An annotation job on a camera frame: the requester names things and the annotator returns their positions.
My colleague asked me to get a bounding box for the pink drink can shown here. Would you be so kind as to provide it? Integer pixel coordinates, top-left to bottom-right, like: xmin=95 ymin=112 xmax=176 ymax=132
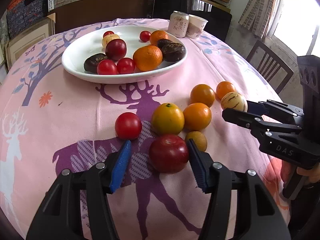
xmin=168 ymin=11 xmax=189 ymax=38

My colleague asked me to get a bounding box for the orange round fruit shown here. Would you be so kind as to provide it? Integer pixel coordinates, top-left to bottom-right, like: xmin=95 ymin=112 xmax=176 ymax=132
xmin=190 ymin=84 xmax=215 ymax=108
xmin=216 ymin=81 xmax=236 ymax=100

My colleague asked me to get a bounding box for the framed picture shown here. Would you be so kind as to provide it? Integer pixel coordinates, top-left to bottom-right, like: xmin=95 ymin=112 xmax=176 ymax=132
xmin=5 ymin=13 xmax=56 ymax=70

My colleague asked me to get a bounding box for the dark wooden cabinet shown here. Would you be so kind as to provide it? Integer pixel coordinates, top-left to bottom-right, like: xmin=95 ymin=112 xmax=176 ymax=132
xmin=52 ymin=0 xmax=153 ymax=33

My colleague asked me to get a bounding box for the small red cherry tomato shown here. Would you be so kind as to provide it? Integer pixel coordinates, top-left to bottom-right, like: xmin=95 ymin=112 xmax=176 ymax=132
xmin=103 ymin=31 xmax=114 ymax=37

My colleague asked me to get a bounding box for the small orange mandarin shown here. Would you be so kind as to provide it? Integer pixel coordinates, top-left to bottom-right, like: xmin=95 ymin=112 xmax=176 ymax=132
xmin=149 ymin=30 xmax=169 ymax=46

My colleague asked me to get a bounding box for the person right hand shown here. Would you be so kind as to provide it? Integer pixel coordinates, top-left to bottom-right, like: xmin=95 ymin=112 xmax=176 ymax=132
xmin=280 ymin=160 xmax=320 ymax=185

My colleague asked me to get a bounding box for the paper cup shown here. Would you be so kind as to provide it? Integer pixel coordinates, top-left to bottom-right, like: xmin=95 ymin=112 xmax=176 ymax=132
xmin=186 ymin=15 xmax=208 ymax=39

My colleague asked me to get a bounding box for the dark wooden chair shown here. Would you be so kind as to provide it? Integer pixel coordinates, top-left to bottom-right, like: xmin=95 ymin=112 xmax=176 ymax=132
xmin=246 ymin=40 xmax=294 ymax=94

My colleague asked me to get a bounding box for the yellow orange tomato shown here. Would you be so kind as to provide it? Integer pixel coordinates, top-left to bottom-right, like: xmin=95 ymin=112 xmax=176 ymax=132
xmin=151 ymin=103 xmax=185 ymax=135

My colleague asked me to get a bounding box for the small tan longan fruit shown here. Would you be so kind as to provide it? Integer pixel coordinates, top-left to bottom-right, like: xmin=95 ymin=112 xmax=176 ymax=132
xmin=185 ymin=131 xmax=208 ymax=152

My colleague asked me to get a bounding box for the patterned curtain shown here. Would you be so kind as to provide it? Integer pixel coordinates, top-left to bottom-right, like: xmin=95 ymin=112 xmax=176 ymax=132
xmin=239 ymin=0 xmax=281 ymax=39

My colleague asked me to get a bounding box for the pink deer tablecloth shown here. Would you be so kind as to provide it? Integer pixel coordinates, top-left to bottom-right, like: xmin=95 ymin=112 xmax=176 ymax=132
xmin=1 ymin=19 xmax=290 ymax=239

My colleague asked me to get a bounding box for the dark purple fruit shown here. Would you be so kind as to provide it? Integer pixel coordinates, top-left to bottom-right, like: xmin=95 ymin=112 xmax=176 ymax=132
xmin=84 ymin=53 xmax=107 ymax=74
xmin=157 ymin=38 xmax=173 ymax=50
xmin=161 ymin=43 xmax=186 ymax=62

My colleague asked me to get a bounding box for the striped pepino melon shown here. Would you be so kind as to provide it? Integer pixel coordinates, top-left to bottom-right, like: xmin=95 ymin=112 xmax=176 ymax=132
xmin=220 ymin=92 xmax=248 ymax=112

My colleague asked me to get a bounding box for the black monitor screen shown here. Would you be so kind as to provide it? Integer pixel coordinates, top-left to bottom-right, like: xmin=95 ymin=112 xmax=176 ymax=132
xmin=152 ymin=0 xmax=232 ymax=41

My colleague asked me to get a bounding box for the large orange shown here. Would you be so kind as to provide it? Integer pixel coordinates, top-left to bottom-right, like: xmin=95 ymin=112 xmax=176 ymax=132
xmin=133 ymin=45 xmax=163 ymax=72

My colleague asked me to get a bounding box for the white plate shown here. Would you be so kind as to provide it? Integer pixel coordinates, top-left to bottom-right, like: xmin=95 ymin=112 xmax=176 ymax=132
xmin=61 ymin=25 xmax=188 ymax=84

